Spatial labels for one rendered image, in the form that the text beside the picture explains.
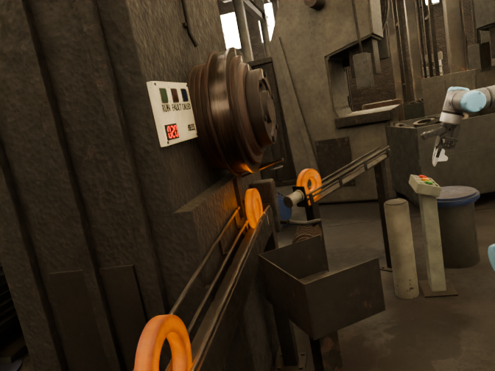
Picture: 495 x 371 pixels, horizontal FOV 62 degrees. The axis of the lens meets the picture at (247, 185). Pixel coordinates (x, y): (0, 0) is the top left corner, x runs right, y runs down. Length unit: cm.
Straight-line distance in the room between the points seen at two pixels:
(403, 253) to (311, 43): 255
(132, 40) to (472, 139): 301
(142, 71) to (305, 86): 320
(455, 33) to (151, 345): 994
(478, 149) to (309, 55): 175
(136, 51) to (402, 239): 161
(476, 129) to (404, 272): 174
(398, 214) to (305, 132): 223
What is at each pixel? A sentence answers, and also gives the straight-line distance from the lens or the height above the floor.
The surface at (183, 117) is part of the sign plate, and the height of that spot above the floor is 113.
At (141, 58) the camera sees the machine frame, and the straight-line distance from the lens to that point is 119.
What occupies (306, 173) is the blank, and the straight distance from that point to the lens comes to 201.
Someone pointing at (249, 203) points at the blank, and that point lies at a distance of 155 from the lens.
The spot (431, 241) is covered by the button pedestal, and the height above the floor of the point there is 29.
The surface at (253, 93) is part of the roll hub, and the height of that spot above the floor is 117.
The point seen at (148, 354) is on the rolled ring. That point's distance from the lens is 78.
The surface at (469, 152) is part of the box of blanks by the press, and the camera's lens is 373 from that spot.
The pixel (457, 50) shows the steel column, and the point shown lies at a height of 155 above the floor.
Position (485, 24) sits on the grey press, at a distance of 511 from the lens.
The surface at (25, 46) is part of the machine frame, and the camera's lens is 134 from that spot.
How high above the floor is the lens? 111
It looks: 10 degrees down
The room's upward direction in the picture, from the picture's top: 11 degrees counter-clockwise
